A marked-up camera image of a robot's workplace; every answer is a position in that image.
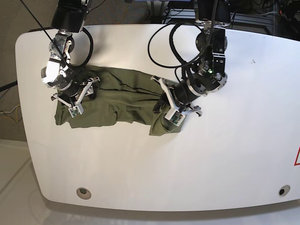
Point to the grey aluminium frame rail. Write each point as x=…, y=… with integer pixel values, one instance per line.
x=236, y=18

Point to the left table cable grommet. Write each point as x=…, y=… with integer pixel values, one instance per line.
x=83, y=193

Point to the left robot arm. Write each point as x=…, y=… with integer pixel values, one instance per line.
x=205, y=73

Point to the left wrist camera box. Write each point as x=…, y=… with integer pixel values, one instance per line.
x=175, y=117

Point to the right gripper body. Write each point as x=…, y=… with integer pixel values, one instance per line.
x=72, y=93

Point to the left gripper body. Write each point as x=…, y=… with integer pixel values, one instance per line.
x=181, y=95

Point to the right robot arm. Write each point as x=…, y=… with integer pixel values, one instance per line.
x=59, y=73

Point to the olive green T-shirt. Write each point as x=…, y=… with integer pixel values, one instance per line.
x=122, y=95

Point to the right table cable grommet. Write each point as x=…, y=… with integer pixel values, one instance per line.
x=284, y=190

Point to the table cable grommet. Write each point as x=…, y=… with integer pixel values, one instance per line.
x=284, y=190
x=83, y=193

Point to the black bar under table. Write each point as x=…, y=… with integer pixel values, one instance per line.
x=8, y=86

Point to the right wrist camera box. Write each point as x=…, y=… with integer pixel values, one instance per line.
x=75, y=110

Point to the red triangle warning sticker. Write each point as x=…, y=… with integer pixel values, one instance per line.
x=297, y=160

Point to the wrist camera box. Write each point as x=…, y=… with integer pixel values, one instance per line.
x=75, y=110
x=175, y=117

